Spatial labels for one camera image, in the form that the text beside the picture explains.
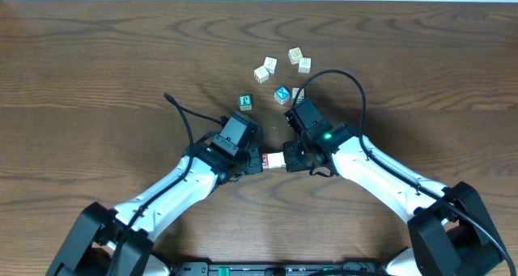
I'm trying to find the blue letter X block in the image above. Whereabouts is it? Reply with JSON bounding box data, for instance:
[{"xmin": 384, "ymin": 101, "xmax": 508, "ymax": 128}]
[{"xmin": 274, "ymin": 86, "xmax": 291, "ymax": 104}]

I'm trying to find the red letter A block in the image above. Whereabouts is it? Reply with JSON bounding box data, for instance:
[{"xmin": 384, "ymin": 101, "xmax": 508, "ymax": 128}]
[{"xmin": 262, "ymin": 153, "xmax": 269, "ymax": 169}]

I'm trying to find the green letter block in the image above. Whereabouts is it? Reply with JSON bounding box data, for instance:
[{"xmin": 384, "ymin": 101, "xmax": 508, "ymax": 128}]
[{"xmin": 239, "ymin": 95, "xmax": 253, "ymax": 111}]

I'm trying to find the plain white block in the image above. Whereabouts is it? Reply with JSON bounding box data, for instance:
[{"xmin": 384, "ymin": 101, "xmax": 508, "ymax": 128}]
[{"xmin": 266, "ymin": 152, "xmax": 286, "ymax": 168}]

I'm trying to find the red edged white block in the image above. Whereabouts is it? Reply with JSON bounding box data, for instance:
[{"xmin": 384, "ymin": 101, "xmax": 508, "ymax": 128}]
[{"xmin": 253, "ymin": 66, "xmax": 270, "ymax": 83}]

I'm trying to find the tan picture block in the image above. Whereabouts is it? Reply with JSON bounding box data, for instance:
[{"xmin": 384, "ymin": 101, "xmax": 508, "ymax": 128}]
[{"xmin": 298, "ymin": 57, "xmax": 312, "ymax": 74}]

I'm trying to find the yellow picture block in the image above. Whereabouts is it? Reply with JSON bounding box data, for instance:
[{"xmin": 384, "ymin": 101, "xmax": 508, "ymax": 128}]
[{"xmin": 288, "ymin": 47, "xmax": 303, "ymax": 65}]

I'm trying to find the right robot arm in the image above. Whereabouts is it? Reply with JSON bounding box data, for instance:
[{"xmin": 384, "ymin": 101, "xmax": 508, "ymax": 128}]
[{"xmin": 284, "ymin": 119, "xmax": 517, "ymax": 275}]

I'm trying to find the teal picture block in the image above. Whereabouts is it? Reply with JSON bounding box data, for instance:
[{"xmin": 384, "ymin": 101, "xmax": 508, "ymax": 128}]
[{"xmin": 291, "ymin": 87, "xmax": 305, "ymax": 104}]

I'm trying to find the white picture block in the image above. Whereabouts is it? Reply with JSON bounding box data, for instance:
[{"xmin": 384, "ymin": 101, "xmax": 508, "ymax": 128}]
[{"xmin": 263, "ymin": 57, "xmax": 278, "ymax": 74}]

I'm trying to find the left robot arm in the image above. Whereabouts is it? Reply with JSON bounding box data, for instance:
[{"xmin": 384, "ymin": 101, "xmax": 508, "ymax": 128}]
[{"xmin": 47, "ymin": 112, "xmax": 262, "ymax": 275}]

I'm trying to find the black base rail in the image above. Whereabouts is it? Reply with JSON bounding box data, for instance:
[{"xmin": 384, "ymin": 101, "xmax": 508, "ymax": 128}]
[{"xmin": 160, "ymin": 259, "xmax": 388, "ymax": 276}]

